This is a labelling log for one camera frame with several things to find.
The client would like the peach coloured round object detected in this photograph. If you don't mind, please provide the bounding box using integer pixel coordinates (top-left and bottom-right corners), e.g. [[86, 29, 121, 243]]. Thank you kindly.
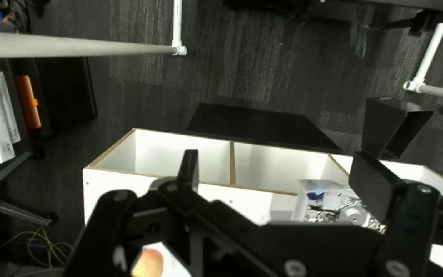
[[127, 244, 166, 277]]

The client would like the white shelf cabinet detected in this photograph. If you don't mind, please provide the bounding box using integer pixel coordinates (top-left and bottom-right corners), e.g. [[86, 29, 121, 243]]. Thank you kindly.
[[81, 127, 443, 277]]

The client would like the thin yellow cable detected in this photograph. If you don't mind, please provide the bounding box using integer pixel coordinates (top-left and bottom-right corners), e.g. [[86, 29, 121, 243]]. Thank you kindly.
[[0, 227, 75, 269]]

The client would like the black flat panel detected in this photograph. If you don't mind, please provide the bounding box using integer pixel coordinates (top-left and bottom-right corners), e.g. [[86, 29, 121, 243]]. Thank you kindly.
[[184, 101, 349, 153]]

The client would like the black low cabinet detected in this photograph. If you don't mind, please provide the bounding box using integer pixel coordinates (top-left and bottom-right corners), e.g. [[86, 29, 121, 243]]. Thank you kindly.
[[4, 55, 100, 150]]

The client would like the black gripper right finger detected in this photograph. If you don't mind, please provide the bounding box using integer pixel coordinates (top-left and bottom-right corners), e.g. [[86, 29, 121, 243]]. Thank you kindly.
[[347, 150, 443, 277]]

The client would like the black stand base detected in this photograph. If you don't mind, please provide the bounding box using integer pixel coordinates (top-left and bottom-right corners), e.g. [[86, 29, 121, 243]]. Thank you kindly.
[[0, 147, 60, 227]]

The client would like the orange oblong object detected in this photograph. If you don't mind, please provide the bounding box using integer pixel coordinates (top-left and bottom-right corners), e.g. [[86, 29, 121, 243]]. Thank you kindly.
[[13, 73, 44, 132]]

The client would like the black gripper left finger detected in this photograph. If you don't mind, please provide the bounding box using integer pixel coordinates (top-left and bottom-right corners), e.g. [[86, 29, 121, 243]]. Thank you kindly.
[[66, 147, 218, 277]]

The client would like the long white pole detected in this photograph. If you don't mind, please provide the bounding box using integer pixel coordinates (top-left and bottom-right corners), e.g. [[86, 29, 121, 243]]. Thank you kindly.
[[0, 29, 187, 58]]

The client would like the black open box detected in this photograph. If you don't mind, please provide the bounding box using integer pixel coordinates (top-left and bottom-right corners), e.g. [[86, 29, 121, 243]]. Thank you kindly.
[[358, 96, 436, 161]]

